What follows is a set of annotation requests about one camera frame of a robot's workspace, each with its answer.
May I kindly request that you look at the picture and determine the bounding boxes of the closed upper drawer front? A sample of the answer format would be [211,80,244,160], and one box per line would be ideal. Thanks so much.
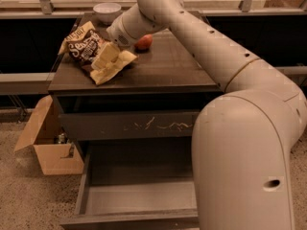
[59,110,199,141]

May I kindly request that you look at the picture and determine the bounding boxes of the open bottom drawer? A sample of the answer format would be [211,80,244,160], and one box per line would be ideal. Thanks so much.
[60,137,199,230]

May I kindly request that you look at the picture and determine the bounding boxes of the brown and yellow chip bag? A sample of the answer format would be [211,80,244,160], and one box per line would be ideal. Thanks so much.
[59,21,126,85]

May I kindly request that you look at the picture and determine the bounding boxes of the dark brown drawer cabinet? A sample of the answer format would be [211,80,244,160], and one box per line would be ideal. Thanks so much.
[47,11,224,165]

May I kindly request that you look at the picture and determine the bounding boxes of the white ceramic bowl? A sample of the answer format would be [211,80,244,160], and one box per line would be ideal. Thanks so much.
[93,3,122,25]

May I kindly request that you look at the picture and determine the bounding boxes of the red apple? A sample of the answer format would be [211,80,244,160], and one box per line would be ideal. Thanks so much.
[134,34,153,51]

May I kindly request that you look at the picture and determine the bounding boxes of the open cardboard box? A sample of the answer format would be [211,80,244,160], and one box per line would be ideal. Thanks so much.
[14,95,83,175]

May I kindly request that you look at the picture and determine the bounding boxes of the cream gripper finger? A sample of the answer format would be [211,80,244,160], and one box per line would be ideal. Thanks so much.
[114,50,137,69]
[91,42,120,70]

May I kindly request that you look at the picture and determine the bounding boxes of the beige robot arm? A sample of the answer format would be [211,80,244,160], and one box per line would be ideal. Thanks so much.
[106,0,307,230]

